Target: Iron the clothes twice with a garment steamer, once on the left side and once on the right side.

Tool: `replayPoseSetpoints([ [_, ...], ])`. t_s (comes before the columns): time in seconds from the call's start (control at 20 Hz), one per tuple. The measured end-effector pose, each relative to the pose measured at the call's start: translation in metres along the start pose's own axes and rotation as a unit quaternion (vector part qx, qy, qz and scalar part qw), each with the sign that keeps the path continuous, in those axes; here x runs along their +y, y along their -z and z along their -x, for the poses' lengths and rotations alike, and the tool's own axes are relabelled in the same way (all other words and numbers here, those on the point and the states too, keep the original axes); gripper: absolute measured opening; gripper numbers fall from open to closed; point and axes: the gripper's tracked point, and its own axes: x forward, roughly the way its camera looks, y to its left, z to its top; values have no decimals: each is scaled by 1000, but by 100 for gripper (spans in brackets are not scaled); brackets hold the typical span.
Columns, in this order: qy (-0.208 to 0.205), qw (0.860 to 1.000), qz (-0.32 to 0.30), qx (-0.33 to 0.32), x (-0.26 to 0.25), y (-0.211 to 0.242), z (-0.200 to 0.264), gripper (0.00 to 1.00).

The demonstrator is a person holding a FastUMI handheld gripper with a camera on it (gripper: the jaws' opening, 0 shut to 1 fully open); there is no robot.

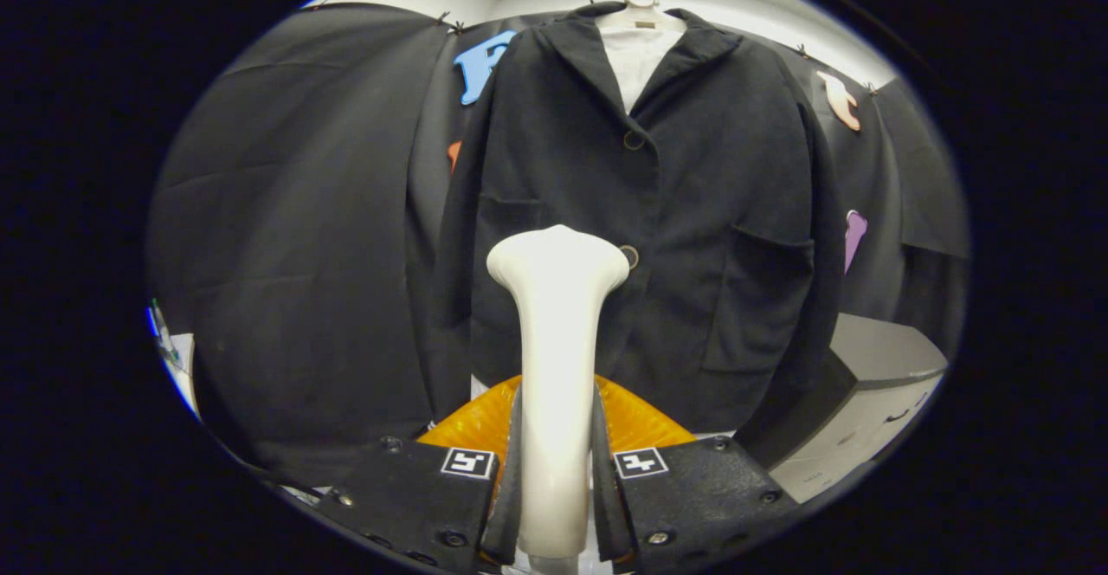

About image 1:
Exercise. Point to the white shirt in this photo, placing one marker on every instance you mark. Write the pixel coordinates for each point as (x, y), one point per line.
(636, 64)

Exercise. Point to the black backdrop cloth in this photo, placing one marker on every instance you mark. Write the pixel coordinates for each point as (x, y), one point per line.
(286, 211)

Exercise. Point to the cream clothes hanger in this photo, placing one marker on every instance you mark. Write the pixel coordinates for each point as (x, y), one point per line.
(640, 16)

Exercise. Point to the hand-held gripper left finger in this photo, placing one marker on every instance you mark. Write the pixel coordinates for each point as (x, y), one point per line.
(407, 497)

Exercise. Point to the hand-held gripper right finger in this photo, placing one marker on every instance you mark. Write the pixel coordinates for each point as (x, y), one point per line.
(692, 497)

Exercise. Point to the black suit jacket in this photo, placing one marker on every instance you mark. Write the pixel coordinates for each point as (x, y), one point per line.
(718, 168)

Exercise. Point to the grey cabinet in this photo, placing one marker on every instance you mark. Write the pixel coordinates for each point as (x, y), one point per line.
(883, 350)

